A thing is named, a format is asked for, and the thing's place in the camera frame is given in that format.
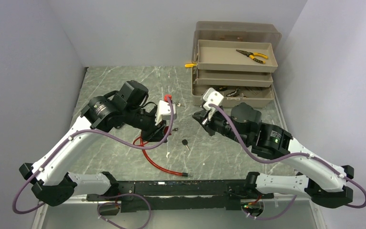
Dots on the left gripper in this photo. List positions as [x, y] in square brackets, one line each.
[155, 133]

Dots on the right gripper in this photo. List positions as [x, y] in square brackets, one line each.
[202, 116]

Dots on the red cable lock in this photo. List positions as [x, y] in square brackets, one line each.
[140, 142]

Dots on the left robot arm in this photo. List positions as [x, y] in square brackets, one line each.
[53, 183]

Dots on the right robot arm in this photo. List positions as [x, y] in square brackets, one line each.
[317, 179]

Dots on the black head car key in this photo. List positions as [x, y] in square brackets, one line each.
[185, 143]

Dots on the tools in bottom tray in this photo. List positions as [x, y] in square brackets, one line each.
[243, 92]

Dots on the beige tiered toolbox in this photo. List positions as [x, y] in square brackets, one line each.
[219, 64]

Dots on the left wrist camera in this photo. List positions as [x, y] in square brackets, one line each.
[163, 111]

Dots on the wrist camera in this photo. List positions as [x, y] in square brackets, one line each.
[163, 111]
[211, 99]

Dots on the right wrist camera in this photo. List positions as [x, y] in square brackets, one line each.
[211, 99]

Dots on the yellow handled screwdriver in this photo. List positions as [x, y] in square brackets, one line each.
[191, 65]

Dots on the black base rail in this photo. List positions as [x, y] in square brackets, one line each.
[228, 194]

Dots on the yellow handled pliers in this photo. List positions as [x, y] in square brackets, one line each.
[255, 56]

